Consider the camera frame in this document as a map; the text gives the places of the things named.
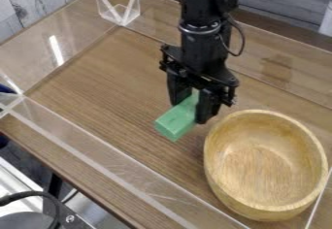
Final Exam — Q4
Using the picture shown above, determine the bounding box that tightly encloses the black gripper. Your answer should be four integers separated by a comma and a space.
160, 26, 239, 124

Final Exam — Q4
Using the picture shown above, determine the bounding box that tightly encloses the green rectangular block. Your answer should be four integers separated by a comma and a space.
154, 91, 198, 142

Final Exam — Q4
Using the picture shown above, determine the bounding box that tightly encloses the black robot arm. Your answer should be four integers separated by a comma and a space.
160, 0, 239, 124

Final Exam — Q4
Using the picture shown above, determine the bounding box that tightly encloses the brown wooden bowl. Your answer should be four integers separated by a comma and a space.
204, 110, 328, 221

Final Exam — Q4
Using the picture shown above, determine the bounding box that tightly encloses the clear acrylic barrier wall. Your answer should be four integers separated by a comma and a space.
0, 0, 332, 229

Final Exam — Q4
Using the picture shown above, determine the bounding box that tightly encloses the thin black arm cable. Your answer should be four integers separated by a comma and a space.
217, 13, 247, 58

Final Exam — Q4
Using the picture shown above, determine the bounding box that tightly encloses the clear acrylic corner bracket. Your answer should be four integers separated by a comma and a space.
97, 0, 141, 26

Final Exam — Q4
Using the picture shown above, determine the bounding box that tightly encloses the black cable bottom left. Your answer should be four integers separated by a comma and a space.
0, 191, 63, 229

